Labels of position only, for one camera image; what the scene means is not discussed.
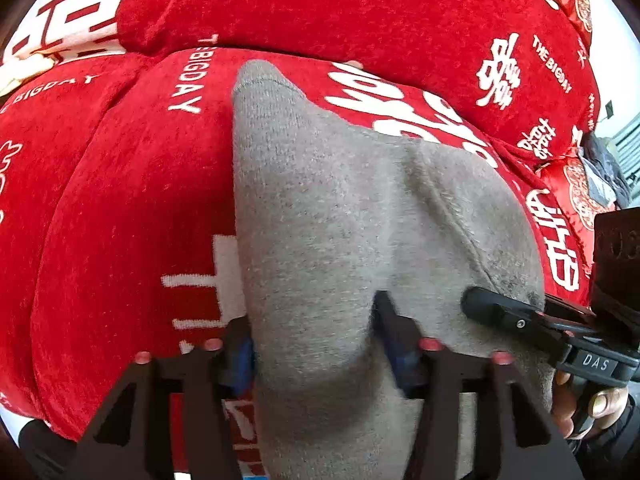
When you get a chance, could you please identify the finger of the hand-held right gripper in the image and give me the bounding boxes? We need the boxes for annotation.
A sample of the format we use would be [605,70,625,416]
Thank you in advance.
[544,293,599,332]
[461,286,598,357]

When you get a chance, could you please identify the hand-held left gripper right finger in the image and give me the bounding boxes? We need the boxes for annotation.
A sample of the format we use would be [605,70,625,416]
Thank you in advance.
[374,291,583,480]

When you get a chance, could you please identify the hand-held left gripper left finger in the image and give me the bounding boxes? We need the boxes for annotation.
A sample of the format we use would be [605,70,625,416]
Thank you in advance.
[65,315,257,480]

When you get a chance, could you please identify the grey sock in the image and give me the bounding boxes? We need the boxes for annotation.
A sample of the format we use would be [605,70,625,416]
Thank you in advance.
[231,59,556,480]

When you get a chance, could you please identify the person's right hand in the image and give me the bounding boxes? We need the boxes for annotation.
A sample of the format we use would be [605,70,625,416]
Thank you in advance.
[551,372,631,441]

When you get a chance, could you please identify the dark grey cloth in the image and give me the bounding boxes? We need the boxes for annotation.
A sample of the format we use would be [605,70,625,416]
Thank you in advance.
[579,131,634,209]

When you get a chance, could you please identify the grey slatted panel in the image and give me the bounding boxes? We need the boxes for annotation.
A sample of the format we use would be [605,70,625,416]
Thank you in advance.
[606,111,640,182]

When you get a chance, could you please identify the red printed blanket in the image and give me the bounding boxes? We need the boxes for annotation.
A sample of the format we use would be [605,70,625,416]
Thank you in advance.
[0,0,601,480]

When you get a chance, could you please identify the cream cloth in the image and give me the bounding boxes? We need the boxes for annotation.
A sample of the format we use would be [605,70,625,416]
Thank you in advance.
[0,55,54,97]

